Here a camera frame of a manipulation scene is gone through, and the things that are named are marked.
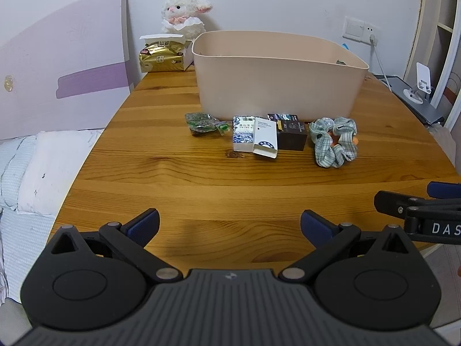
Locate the small green wrapped candy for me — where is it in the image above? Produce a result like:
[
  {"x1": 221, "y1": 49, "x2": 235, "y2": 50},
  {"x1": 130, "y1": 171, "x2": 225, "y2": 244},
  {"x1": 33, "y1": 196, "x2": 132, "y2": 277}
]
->
[{"x1": 215, "y1": 121, "x2": 232, "y2": 136}]

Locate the gold tissue pack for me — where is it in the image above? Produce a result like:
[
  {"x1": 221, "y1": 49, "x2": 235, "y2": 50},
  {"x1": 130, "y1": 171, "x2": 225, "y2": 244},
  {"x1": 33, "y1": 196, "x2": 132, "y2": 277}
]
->
[{"x1": 138, "y1": 41, "x2": 191, "y2": 73}]

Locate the white plug and cable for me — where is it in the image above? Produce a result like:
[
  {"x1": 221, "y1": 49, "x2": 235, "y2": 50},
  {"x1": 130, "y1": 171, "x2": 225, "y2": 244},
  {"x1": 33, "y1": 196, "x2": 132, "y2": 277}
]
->
[{"x1": 368, "y1": 33, "x2": 404, "y2": 96}]

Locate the green plaid scrunchie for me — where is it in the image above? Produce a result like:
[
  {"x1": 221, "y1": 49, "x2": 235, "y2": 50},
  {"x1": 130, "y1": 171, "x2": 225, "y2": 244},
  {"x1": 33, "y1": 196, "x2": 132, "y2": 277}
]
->
[{"x1": 309, "y1": 116, "x2": 358, "y2": 168}]

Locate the green dried herb sachet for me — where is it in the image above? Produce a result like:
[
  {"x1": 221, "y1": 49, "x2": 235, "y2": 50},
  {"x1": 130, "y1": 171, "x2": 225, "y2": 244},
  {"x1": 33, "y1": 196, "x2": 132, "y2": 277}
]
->
[{"x1": 184, "y1": 112, "x2": 220, "y2": 135}]

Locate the white phone stand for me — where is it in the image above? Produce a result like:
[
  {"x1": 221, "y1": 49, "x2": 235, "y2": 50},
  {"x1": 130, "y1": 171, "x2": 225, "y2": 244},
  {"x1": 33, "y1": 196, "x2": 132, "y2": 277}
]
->
[{"x1": 403, "y1": 63, "x2": 432, "y2": 105}]

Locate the light blue bedsheet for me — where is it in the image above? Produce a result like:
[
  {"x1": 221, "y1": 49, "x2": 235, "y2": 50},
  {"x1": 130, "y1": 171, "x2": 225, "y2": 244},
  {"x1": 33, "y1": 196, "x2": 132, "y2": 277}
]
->
[{"x1": 1, "y1": 136, "x2": 54, "y2": 302}]

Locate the white plush lamb toy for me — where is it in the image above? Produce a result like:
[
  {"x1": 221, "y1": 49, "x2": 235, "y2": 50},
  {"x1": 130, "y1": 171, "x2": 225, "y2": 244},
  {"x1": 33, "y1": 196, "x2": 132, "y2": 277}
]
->
[{"x1": 162, "y1": 0, "x2": 213, "y2": 41}]

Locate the blue white tissue pack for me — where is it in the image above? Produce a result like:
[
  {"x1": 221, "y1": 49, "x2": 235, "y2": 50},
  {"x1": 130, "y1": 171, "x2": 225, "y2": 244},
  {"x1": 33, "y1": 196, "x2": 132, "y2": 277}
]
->
[{"x1": 232, "y1": 116, "x2": 262, "y2": 153}]

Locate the white shelf frame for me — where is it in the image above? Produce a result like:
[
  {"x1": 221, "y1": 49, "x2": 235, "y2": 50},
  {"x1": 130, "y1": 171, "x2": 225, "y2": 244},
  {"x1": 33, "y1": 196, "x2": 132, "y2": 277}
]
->
[{"x1": 404, "y1": 0, "x2": 460, "y2": 130}]

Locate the orange cloth item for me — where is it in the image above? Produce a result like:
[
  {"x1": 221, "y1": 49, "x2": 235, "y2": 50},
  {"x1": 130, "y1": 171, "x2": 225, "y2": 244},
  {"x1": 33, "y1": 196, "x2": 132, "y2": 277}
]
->
[{"x1": 328, "y1": 131, "x2": 359, "y2": 147}]

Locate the white hotel supplies box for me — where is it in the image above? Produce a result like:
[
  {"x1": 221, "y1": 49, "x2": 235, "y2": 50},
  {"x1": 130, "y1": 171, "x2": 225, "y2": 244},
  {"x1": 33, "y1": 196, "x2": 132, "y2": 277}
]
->
[{"x1": 252, "y1": 117, "x2": 277, "y2": 159}]

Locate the dark printed small packet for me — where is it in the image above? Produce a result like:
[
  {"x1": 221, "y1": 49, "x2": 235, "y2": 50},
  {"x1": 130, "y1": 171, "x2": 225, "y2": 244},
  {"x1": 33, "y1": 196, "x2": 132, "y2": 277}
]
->
[{"x1": 267, "y1": 113, "x2": 298, "y2": 122}]

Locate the white pillow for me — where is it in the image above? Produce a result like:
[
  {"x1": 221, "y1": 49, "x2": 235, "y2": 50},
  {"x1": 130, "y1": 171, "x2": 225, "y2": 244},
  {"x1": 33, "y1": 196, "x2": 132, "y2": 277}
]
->
[{"x1": 17, "y1": 130, "x2": 102, "y2": 218}]

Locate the black small box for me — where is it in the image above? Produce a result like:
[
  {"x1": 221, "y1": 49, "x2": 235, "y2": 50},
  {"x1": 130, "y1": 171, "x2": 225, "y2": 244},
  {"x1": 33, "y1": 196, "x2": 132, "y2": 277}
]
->
[{"x1": 277, "y1": 120, "x2": 307, "y2": 151}]

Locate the beige plastic storage bin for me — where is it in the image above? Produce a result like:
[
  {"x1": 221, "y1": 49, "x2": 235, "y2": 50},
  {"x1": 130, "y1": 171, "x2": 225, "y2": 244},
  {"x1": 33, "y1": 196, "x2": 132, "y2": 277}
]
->
[{"x1": 192, "y1": 31, "x2": 369, "y2": 121}]

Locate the white wall socket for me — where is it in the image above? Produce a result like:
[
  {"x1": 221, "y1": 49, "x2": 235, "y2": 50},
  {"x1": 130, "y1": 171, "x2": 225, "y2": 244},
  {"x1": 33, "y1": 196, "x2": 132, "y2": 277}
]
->
[{"x1": 342, "y1": 16, "x2": 381, "y2": 45}]

